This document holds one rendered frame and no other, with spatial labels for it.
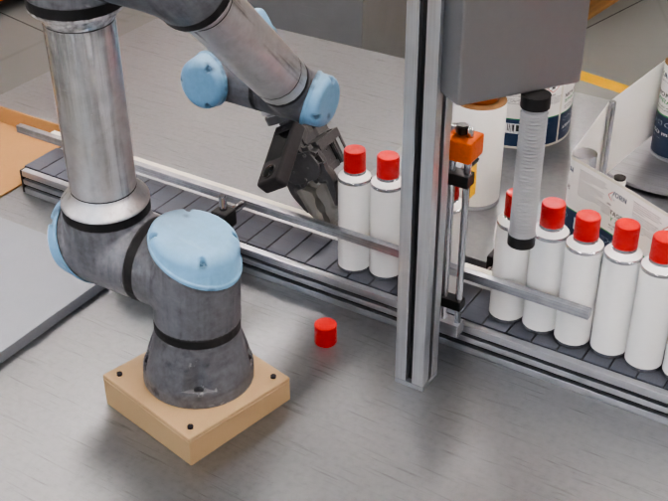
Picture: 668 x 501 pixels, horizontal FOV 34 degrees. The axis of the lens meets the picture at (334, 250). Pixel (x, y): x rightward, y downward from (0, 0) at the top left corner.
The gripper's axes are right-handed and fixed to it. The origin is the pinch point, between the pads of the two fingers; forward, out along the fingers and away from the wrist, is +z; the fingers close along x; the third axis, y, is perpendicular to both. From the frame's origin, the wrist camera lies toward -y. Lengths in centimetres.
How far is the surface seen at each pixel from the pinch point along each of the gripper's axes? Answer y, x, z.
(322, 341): -15.0, -1.8, 11.7
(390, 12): 207, 119, -6
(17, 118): 13, 77, -35
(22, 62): 171, 273, -48
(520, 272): -0.9, -29.2, 12.7
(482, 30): -16, -48, -24
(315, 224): -3.9, -0.6, -2.7
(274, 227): 2.7, 14.2, -1.9
